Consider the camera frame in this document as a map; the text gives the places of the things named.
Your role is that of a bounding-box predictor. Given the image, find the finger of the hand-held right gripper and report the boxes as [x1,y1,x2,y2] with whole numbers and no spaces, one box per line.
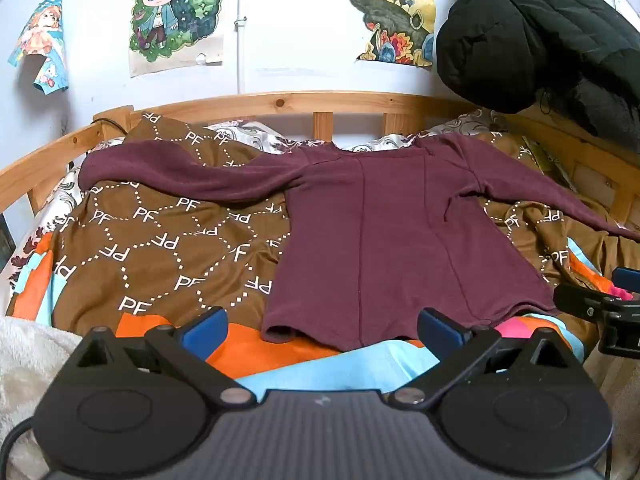
[612,267,640,301]
[552,284,640,358]

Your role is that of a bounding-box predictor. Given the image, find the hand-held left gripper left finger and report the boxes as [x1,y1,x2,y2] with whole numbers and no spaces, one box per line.
[70,306,256,408]

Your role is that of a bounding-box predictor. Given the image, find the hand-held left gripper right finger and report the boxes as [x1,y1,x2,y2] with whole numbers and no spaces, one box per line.
[387,307,576,408]

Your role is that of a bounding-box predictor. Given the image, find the maroon long-sleeve shirt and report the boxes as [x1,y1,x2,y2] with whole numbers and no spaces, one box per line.
[79,132,640,352]

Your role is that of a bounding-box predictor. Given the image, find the orange and blue bed sheet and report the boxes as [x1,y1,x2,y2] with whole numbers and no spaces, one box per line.
[0,230,621,396]

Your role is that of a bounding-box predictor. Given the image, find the brown patterned blanket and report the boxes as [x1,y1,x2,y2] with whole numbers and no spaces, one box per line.
[50,110,640,341]

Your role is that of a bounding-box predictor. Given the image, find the beige fleece cloth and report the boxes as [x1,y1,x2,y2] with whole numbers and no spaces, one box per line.
[585,347,640,480]

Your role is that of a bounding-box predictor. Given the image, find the yellow-green cloth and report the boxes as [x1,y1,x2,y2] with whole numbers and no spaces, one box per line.
[530,140,566,181]

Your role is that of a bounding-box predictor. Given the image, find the white fleece blanket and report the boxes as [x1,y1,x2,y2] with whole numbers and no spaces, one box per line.
[0,317,86,480]

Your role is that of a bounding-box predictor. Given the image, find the white floral bed sheet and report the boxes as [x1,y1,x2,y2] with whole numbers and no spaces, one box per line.
[0,120,576,281]

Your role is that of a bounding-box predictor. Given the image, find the dark flat panel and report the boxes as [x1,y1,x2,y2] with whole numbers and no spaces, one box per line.
[0,212,17,271]

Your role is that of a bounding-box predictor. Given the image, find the black puffer jacket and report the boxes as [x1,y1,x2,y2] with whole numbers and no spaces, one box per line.
[435,0,640,136]

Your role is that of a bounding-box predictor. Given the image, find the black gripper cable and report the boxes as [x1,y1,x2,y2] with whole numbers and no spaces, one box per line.
[0,417,48,480]

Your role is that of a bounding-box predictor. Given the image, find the wooden bed frame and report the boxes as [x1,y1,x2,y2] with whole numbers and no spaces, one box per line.
[0,91,640,226]

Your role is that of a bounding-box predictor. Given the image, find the white wall pipe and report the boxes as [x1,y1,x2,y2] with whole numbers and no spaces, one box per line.
[234,0,249,96]

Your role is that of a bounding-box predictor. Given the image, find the cartoon figure wall poster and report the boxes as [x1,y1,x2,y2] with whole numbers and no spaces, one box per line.
[127,0,226,78]

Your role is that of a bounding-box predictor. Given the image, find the colourful landscape wall poster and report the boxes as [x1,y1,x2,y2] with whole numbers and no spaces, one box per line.
[349,0,436,67]

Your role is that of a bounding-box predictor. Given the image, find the curled cartoon wall poster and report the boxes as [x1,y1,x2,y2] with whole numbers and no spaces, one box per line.
[7,0,70,96]

